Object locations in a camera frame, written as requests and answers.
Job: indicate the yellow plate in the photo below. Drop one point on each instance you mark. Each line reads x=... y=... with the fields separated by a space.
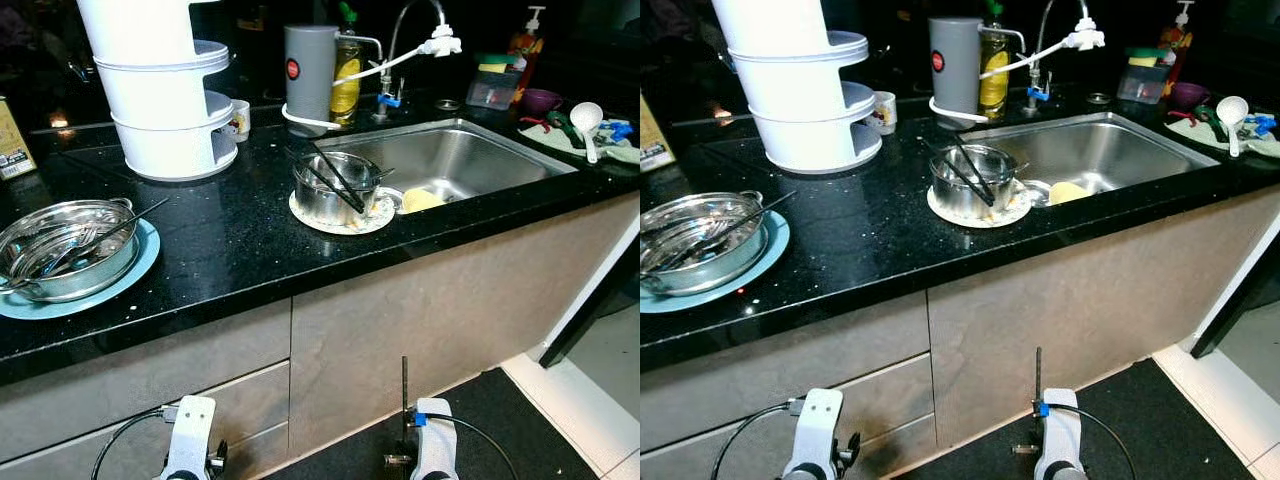
x=422 y=198
x=1068 y=192

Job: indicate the grey drawer front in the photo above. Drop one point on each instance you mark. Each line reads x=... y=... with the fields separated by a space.
x=880 y=390
x=230 y=400
x=150 y=355
x=900 y=438
x=780 y=350
x=260 y=448

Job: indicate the black floor mat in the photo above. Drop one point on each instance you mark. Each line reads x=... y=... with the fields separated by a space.
x=1150 y=420
x=520 y=430

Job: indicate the grey cabinet door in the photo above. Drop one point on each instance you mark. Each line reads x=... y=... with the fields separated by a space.
x=430 y=320
x=1060 y=310

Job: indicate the light blue plate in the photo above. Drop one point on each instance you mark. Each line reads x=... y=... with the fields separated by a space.
x=778 y=245
x=148 y=255

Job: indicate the white patterned plate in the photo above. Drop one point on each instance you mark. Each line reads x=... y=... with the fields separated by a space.
x=335 y=229
x=975 y=223

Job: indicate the black edged appliance door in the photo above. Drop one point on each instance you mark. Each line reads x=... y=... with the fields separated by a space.
x=590 y=320
x=1235 y=310

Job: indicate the small steel pot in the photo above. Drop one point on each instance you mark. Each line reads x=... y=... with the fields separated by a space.
x=958 y=195
x=320 y=200

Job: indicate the steel sink basin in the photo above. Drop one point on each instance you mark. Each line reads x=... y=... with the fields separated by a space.
x=1110 y=150
x=470 y=155

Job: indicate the white cartoon mug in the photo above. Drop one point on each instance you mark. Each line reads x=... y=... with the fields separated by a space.
x=885 y=112
x=240 y=118

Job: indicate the pale green cloth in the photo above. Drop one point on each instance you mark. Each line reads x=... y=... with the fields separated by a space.
x=1192 y=137
x=545 y=142

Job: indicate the yellow printed carton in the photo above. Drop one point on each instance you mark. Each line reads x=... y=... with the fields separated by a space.
x=652 y=140
x=12 y=140

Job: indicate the white tiered storage rack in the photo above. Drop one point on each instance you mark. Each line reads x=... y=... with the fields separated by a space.
x=790 y=85
x=160 y=90

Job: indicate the yellow oil bottle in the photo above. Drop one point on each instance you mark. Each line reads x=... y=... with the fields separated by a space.
x=992 y=75
x=346 y=85

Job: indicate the clear plastic container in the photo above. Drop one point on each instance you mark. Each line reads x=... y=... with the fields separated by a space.
x=1145 y=83
x=495 y=90

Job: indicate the purple bowl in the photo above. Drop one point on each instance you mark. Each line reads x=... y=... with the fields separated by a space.
x=540 y=100
x=1190 y=95

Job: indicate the grey cylindrical water filter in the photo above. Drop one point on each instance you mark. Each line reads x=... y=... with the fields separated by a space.
x=310 y=70
x=955 y=65

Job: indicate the white rice paddle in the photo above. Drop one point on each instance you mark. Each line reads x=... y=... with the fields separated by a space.
x=1233 y=112
x=587 y=118

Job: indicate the yellow green sponge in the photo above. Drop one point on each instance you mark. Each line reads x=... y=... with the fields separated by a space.
x=1147 y=55
x=497 y=62

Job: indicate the steel gooseneck faucet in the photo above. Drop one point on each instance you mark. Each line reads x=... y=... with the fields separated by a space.
x=1085 y=38
x=440 y=42

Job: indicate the red yellow soap bottle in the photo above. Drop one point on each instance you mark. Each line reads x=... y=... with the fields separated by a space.
x=1175 y=40
x=527 y=45

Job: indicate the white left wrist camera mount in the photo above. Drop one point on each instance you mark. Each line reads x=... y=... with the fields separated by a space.
x=190 y=435
x=815 y=430

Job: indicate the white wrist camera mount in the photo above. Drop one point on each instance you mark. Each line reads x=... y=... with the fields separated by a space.
x=815 y=430
x=435 y=445
x=1060 y=440
x=190 y=435

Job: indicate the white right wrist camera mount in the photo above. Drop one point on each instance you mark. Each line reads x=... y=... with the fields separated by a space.
x=435 y=445
x=1060 y=440

